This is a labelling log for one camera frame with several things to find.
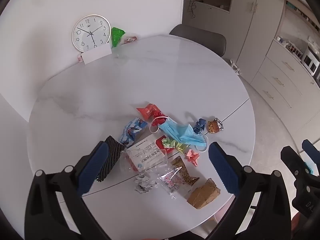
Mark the brown cardboard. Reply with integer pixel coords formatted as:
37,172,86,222
187,178,220,210

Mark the brown chocolate wrapper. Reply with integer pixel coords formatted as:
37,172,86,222
207,118,224,134

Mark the pink paper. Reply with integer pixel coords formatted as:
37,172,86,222
185,149,200,166

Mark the grey foil paper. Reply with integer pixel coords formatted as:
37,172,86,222
135,174,158,194

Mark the dark blue wrapper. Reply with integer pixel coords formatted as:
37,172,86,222
193,118,206,134

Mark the blue surgical face mask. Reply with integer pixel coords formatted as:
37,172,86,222
149,116,208,152

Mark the brown clear snack bag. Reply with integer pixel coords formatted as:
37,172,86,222
120,152,199,198

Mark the blue white snack wrapper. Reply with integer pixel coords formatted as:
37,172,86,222
119,118,148,147

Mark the green paper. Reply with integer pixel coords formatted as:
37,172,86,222
162,138,176,149

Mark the white drawer cabinet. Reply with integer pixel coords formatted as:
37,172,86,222
251,40,319,144

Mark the microwave oven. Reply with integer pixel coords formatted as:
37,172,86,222
302,46,319,76

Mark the yellow crumpled paper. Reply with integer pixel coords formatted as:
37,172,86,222
175,142,189,154

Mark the white red medicine box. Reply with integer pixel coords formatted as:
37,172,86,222
122,132,175,173

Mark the dark grey chair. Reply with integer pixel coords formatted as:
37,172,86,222
169,24,226,57

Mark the red crumpled paper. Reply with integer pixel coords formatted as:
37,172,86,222
151,116,168,127

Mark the tall white cupboard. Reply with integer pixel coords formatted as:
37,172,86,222
236,0,284,69

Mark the red snack wrapper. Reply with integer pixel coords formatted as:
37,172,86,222
136,103,160,120

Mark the white paper card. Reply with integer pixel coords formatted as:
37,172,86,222
81,43,112,64

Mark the green plastic wrapper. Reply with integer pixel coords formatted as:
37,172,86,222
111,27,126,48

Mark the red white small wrapper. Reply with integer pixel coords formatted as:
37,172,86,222
123,36,138,44

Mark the white round wall clock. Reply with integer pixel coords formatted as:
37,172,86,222
71,14,111,53

